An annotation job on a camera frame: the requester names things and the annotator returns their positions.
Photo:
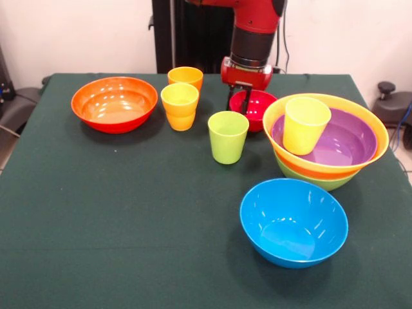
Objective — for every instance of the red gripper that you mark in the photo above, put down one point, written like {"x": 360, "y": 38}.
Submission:
{"x": 244, "y": 75}

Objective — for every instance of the small pink bowl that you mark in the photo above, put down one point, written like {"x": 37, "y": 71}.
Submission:
{"x": 257, "y": 109}

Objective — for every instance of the yellow cup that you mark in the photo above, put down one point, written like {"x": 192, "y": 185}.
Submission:
{"x": 302, "y": 128}
{"x": 180, "y": 103}

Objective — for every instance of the purple bowl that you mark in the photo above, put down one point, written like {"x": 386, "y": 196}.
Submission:
{"x": 347, "y": 141}

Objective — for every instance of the large orange bowl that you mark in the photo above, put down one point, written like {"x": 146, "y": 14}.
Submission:
{"x": 370, "y": 122}

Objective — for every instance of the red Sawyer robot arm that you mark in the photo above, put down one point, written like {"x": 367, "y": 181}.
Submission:
{"x": 254, "y": 35}

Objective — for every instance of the green cup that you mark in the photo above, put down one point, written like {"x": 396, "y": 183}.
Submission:
{"x": 227, "y": 148}

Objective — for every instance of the orange cup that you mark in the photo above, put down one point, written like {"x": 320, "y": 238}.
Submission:
{"x": 185, "y": 77}

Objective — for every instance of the yellow-orange cup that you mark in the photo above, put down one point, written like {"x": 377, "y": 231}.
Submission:
{"x": 180, "y": 122}

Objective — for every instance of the red bowl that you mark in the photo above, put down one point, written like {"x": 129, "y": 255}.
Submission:
{"x": 112, "y": 109}

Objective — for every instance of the green bowl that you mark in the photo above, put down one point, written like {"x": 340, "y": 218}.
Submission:
{"x": 334, "y": 185}

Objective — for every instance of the blue bowl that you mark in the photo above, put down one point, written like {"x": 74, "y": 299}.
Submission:
{"x": 293, "y": 228}

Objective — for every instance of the dark green tablecloth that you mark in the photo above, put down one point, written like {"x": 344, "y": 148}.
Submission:
{"x": 128, "y": 241}

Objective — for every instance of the black equipment box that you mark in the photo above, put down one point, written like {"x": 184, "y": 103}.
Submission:
{"x": 4, "y": 83}

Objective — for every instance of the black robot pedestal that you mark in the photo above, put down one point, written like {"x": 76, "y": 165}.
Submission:
{"x": 199, "y": 38}

